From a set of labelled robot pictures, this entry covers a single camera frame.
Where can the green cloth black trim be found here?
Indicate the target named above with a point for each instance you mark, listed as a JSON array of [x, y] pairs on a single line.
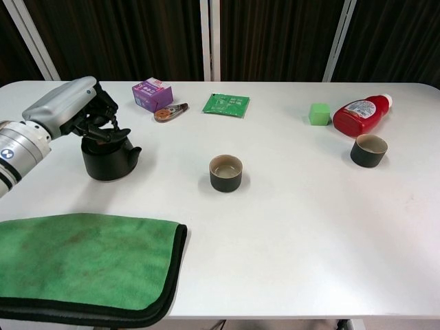
[[86, 261]]

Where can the black pleated curtain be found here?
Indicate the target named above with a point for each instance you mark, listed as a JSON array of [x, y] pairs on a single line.
[[10, 34], [395, 41], [275, 41], [120, 34]]

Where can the green cube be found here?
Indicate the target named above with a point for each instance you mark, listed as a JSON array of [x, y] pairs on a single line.
[[319, 115]]

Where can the white frame post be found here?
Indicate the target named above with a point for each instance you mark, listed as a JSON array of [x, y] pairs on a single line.
[[209, 41], [34, 38], [338, 41]]

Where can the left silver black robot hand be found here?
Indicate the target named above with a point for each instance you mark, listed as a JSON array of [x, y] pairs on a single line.
[[62, 106]]

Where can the orange correction tape dispenser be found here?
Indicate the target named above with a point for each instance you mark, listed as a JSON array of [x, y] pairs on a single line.
[[163, 115]]

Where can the brown cup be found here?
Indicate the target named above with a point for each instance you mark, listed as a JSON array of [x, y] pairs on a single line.
[[366, 158], [225, 182]]

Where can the green circuit board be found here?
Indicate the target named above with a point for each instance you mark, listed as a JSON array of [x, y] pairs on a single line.
[[225, 104]]

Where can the purple cardboard box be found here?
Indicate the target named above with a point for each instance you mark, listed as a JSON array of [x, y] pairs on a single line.
[[151, 94]]

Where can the black teapot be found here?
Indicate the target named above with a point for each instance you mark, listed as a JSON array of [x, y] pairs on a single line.
[[106, 165]]

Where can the red ketchup bottle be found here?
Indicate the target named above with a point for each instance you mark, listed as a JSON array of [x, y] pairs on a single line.
[[357, 117]]

